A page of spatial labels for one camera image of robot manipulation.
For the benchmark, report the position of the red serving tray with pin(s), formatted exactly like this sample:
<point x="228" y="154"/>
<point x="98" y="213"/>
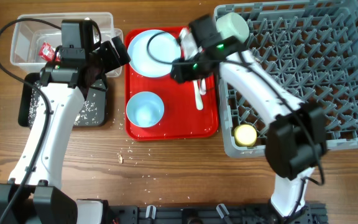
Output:
<point x="181" y="119"/>

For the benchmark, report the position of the yellow cup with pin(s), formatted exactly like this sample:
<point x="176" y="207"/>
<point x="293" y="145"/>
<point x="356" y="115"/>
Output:
<point x="245" y="135"/>

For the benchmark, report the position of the clear plastic waste bin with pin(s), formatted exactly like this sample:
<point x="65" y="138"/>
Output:
<point x="26" y="31"/>

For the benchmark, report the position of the pink plastic fork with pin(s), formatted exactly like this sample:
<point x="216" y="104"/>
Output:
<point x="202" y="87"/>

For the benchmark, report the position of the green bowl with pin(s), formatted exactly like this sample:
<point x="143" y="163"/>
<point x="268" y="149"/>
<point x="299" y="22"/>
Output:
<point x="233" y="25"/>

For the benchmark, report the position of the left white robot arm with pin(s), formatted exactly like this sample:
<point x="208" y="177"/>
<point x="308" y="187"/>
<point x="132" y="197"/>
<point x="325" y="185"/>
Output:
<point x="33" y="192"/>

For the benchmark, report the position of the grey dishwasher rack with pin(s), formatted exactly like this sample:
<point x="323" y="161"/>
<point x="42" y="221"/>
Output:
<point x="311" y="49"/>

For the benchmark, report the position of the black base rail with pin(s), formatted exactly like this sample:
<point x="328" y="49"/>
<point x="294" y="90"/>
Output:
<point x="247" y="214"/>

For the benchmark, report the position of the light blue bowl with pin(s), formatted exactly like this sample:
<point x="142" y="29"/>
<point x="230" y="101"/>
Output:
<point x="145" y="109"/>

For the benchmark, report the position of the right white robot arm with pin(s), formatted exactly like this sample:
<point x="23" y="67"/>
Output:
<point x="296" y="137"/>

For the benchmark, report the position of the black food waste tray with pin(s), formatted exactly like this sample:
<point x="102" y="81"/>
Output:
<point x="62" y="105"/>

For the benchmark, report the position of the light blue plate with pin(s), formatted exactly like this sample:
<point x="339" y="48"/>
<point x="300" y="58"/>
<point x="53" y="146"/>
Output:
<point x="163" y="47"/>

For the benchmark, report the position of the red sauce packet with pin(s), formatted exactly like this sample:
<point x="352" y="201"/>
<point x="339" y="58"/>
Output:
<point x="46" y="52"/>

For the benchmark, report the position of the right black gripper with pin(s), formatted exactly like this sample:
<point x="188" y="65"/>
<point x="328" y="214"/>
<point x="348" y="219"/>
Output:
<point x="183" y="72"/>

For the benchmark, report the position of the rice and food scraps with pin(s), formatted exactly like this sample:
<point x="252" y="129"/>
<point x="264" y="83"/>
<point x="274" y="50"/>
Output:
<point x="91" y="114"/>

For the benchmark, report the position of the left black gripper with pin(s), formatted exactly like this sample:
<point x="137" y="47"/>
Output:
<point x="113" y="60"/>

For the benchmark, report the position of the white plastic spoon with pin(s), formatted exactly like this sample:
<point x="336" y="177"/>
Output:
<point x="198" y="100"/>

